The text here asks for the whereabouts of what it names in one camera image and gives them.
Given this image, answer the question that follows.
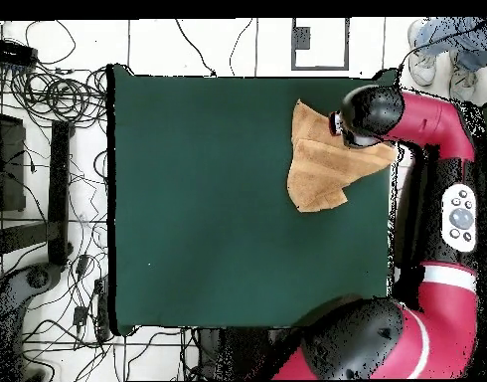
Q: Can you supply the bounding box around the thin black floor cable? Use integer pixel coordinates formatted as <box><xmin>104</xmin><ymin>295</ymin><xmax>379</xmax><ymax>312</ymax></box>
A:
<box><xmin>174</xmin><ymin>18</ymin><xmax>218</xmax><ymax>78</ymax></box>

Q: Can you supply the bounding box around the grey square floor frame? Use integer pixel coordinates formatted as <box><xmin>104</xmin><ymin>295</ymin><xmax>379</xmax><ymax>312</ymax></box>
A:
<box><xmin>290</xmin><ymin>17</ymin><xmax>351</xmax><ymax>72</ymax></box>

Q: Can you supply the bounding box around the grey swivel chair base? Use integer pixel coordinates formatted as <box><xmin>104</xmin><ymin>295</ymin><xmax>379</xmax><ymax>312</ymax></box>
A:
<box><xmin>0</xmin><ymin>263</ymin><xmax>65</xmax><ymax>321</ymax></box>

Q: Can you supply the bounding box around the person's white shoe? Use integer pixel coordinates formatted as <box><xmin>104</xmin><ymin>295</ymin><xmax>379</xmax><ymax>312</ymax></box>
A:
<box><xmin>406</xmin><ymin>19</ymin><xmax>438</xmax><ymax>88</ymax></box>
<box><xmin>448</xmin><ymin>50</ymin><xmax>480</xmax><ymax>101</ymax></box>

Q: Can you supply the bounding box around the coiled black cable bundle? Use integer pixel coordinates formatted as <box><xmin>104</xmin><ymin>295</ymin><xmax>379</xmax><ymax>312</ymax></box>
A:
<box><xmin>8</xmin><ymin>67</ymin><xmax>108</xmax><ymax>129</ymax></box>

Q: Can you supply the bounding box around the black network switch box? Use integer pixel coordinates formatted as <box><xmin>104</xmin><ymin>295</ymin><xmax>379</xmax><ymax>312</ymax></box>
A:
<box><xmin>0</xmin><ymin>38</ymin><xmax>39</xmax><ymax>68</ymax></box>

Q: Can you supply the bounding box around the tan terry towel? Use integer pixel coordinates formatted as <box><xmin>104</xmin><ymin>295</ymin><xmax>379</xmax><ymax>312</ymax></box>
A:
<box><xmin>285</xmin><ymin>98</ymin><xmax>399</xmax><ymax>214</ymax></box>

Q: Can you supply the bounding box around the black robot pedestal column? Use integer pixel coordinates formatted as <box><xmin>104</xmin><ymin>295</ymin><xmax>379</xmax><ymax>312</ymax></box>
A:
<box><xmin>195</xmin><ymin>327</ymin><xmax>294</xmax><ymax>381</ymax></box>

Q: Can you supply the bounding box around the person's leg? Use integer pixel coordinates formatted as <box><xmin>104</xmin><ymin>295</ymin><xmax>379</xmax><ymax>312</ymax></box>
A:
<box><xmin>414</xmin><ymin>17</ymin><xmax>459</xmax><ymax>58</ymax></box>
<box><xmin>445</xmin><ymin>19</ymin><xmax>487</xmax><ymax>74</ymax></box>

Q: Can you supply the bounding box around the black metal stand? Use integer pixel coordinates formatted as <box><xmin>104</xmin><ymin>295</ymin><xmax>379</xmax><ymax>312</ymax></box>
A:
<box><xmin>0</xmin><ymin>110</ymin><xmax>75</xmax><ymax>268</ymax></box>

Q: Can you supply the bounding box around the dark green table cloth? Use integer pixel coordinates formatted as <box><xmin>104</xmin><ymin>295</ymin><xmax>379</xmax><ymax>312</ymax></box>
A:
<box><xmin>106</xmin><ymin>63</ymin><xmax>400</xmax><ymax>337</ymax></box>

